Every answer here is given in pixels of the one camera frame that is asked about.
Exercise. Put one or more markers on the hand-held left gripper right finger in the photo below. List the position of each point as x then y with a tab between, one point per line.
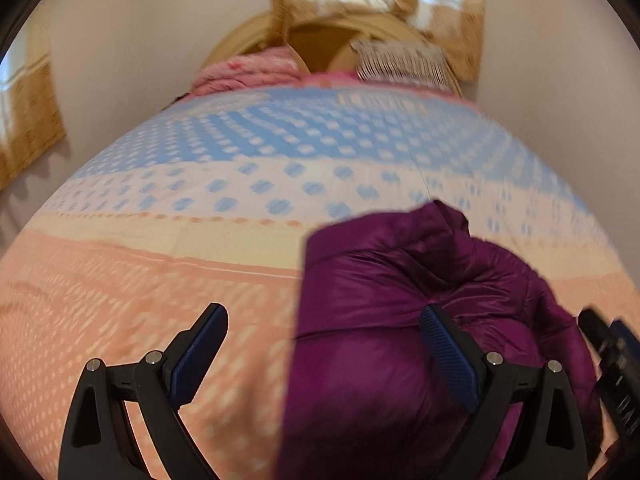
447	355

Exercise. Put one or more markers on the beige wooden headboard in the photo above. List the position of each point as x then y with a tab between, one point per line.
315	40

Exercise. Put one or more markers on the beige lace window curtain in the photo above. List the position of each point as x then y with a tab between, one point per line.
465	35

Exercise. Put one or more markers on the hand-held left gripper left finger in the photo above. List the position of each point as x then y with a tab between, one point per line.
197	355

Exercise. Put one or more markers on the dotted pastel bedspread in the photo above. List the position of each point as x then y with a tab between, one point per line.
150	260

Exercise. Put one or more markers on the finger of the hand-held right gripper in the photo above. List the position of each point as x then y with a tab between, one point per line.
592	327
626	332

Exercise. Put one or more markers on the beige lace side curtain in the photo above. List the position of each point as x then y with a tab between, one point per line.
35	110

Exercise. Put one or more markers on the purple puffer jacket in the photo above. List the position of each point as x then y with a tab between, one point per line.
375	310

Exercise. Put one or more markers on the patterned pillow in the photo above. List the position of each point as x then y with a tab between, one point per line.
400	60

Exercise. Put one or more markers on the pink folded blanket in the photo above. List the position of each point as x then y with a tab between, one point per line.
245	72

